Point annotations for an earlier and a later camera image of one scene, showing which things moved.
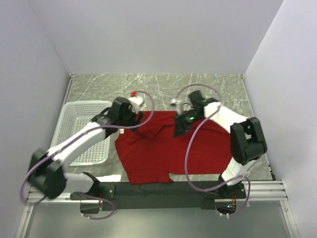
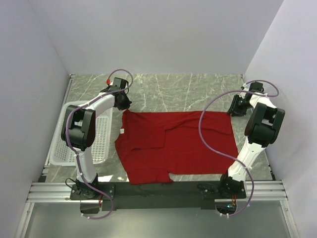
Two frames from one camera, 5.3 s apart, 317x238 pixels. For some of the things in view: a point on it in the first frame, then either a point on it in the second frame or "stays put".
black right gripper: x=181 y=127 → x=234 y=107
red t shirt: x=149 y=154 stays put
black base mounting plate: x=178 y=195 stays put
